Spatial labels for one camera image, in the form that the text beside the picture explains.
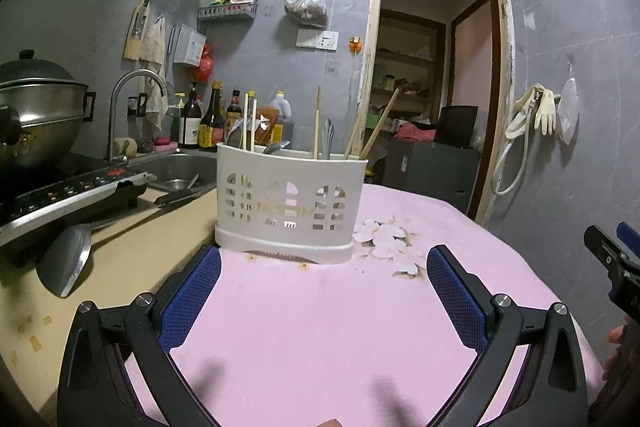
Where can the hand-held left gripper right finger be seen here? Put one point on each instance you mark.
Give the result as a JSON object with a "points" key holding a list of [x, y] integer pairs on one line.
{"points": [[452, 297]]}

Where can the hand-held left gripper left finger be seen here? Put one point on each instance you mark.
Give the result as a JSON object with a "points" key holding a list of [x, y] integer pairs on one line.
{"points": [[195, 297]]}

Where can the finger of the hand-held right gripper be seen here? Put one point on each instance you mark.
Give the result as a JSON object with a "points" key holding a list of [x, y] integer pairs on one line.
{"points": [[629, 237], [600, 247]]}

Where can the white plastic utensil holder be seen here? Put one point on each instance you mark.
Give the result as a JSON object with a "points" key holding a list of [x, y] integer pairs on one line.
{"points": [[290, 187]]}

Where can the wooden chopstick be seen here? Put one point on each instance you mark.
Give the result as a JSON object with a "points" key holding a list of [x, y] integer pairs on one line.
{"points": [[354, 137], [380, 122], [317, 122]]}

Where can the person's right hand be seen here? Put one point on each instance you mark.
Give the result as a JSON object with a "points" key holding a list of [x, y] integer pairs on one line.
{"points": [[616, 342]]}

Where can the person's left hand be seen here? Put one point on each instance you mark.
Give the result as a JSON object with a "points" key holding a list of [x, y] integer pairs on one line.
{"points": [[331, 423]]}

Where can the kitchen knife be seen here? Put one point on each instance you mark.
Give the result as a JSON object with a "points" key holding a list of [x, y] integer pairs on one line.
{"points": [[175, 198]]}

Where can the steel bowl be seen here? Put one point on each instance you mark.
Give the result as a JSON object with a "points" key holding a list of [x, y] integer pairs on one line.
{"points": [[172, 184]]}

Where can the grey cabinet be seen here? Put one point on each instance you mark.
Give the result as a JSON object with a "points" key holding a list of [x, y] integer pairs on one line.
{"points": [[430, 177]]}

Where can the pink tablecloth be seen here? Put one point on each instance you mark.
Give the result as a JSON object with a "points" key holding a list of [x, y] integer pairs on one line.
{"points": [[320, 332]]}

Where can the steel sink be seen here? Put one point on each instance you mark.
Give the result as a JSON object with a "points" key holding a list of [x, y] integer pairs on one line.
{"points": [[180, 164]]}

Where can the metal spatula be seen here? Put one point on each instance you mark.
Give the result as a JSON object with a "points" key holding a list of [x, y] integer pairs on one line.
{"points": [[65, 257]]}

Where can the cream rubber gloves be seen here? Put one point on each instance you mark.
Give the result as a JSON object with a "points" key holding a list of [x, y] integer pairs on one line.
{"points": [[546, 112]]}

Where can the pink soap dish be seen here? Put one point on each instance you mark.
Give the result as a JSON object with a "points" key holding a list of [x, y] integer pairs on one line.
{"points": [[161, 142]]}

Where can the black induction cooker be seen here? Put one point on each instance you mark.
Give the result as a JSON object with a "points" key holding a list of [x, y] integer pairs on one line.
{"points": [[65, 197]]}

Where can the beige sponge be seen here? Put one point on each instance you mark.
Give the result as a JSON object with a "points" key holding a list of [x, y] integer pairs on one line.
{"points": [[125, 148]]}

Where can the pink cloth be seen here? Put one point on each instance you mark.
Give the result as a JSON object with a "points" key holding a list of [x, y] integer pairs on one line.
{"points": [[415, 133]]}

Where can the metal spoon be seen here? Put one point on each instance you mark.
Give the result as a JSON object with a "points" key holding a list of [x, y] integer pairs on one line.
{"points": [[275, 148], [235, 132]]}

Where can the black monitor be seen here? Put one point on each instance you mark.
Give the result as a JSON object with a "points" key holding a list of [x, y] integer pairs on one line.
{"points": [[456, 124]]}

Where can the dark wine bottle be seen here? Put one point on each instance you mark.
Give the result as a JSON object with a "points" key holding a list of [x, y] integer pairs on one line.
{"points": [[190, 122]]}

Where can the soy sauce bottle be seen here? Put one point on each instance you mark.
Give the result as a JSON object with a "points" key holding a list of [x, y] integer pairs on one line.
{"points": [[212, 122]]}

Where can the green bottle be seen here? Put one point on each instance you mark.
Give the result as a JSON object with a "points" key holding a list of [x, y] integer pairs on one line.
{"points": [[175, 122]]}

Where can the pale chopstick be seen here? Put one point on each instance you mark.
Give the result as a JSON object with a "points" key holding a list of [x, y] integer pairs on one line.
{"points": [[254, 127], [245, 122]]}

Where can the brown packet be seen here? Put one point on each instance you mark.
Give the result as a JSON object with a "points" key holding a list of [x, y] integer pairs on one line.
{"points": [[270, 127]]}

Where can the small dark sauce bottle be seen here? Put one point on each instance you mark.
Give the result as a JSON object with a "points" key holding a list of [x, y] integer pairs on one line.
{"points": [[233, 109]]}

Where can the metal fork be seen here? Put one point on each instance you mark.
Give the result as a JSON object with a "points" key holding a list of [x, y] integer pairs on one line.
{"points": [[327, 137]]}

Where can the cooking oil bottle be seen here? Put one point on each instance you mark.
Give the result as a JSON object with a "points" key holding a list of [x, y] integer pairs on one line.
{"points": [[283, 112]]}

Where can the steel faucet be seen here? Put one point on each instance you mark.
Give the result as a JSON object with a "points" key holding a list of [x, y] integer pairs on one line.
{"points": [[114, 107]]}

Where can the red plastic bag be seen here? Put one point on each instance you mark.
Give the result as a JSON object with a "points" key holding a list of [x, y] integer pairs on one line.
{"points": [[205, 64]]}

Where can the wooden shelf unit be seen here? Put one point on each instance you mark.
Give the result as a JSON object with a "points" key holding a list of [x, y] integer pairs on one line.
{"points": [[405, 67]]}

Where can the steel pot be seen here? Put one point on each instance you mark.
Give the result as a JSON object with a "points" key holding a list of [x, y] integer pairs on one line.
{"points": [[35, 117]]}

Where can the beige hanging cloth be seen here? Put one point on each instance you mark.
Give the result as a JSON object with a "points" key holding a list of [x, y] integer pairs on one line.
{"points": [[152, 42]]}

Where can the wooden cutting board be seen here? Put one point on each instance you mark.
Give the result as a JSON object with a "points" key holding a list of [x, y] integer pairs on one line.
{"points": [[132, 42]]}

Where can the wooden door frame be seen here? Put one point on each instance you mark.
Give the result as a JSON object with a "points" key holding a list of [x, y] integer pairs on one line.
{"points": [[495, 107]]}

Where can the white wall box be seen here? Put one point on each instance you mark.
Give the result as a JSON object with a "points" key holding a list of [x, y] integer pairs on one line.
{"points": [[189, 46]]}

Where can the orange wall hook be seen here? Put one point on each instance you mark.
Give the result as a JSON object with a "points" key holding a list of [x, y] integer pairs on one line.
{"points": [[355, 44]]}

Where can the white wall socket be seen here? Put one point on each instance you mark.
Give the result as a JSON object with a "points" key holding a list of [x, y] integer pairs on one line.
{"points": [[316, 39]]}

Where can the grey wall shelf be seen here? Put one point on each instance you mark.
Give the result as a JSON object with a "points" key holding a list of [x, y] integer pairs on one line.
{"points": [[227, 12]]}

